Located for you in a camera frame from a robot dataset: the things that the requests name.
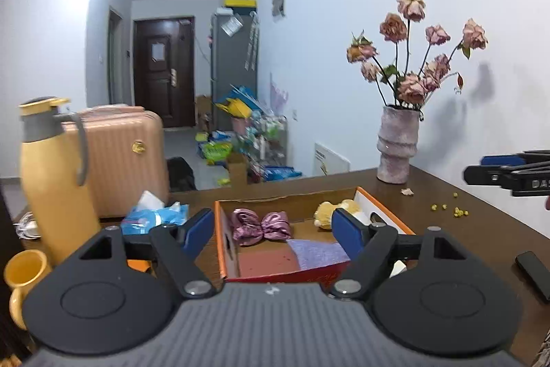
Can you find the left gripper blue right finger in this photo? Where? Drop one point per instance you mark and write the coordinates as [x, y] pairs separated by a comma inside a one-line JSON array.
[[350, 233]]

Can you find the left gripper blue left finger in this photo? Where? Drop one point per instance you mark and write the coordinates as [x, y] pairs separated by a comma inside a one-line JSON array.
[[196, 232]]

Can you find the purple knitted cloth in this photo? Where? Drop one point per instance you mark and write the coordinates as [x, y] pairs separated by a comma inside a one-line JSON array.
[[311, 254]]

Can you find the pink satin scrunchie bow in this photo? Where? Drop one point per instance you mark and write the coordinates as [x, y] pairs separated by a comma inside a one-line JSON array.
[[248, 228]]

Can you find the blue tissue pack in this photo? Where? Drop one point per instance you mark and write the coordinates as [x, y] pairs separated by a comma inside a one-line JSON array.
[[150, 212]]

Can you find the black bag on floor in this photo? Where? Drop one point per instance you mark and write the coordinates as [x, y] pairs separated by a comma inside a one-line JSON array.
[[181, 175]]

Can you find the red orange cardboard box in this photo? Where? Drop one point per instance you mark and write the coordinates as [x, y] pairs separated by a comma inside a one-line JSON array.
[[274, 261]]

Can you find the white makeup sponge wedge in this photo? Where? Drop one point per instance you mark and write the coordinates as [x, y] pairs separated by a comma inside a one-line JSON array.
[[398, 268]]

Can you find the brown cardboard box on floor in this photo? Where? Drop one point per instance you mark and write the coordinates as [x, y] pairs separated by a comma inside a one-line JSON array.
[[237, 165]]

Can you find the yellow crumbs on table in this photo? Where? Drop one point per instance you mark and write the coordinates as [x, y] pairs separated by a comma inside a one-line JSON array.
[[456, 211]]

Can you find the pink textured vase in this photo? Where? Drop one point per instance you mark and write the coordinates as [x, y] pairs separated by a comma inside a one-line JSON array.
[[397, 143]]

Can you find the pink hard-shell suitcase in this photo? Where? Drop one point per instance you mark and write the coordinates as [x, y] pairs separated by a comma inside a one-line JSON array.
[[125, 158]]

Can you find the yellow thermos jug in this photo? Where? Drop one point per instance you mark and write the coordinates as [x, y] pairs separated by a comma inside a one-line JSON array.
[[54, 173]]

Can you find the grey refrigerator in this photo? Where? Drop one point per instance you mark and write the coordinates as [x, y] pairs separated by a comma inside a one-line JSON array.
[[234, 49]]

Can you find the yellow mug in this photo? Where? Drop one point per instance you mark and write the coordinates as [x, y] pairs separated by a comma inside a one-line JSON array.
[[22, 272]]

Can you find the dark brown entrance door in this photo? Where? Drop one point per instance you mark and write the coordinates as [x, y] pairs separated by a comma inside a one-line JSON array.
[[164, 69]]

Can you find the white board leaning on wall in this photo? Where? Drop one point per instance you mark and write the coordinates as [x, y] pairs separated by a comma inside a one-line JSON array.
[[326, 162]]

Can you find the cluttered wire shelf rack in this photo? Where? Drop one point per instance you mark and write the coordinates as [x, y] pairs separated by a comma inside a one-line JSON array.
[[256, 132]]

